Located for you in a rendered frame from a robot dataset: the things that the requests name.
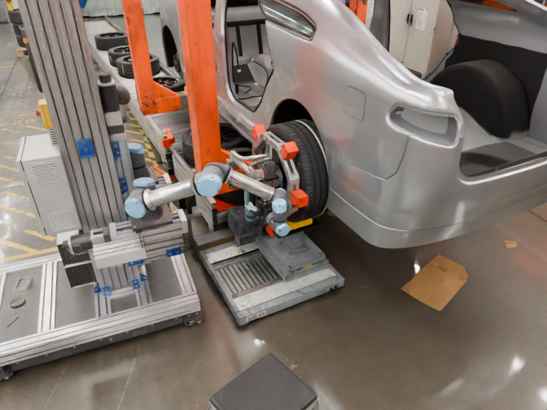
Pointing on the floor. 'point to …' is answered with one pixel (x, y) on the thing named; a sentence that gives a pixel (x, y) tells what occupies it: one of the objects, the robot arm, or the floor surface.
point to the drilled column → (189, 237)
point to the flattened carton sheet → (437, 282)
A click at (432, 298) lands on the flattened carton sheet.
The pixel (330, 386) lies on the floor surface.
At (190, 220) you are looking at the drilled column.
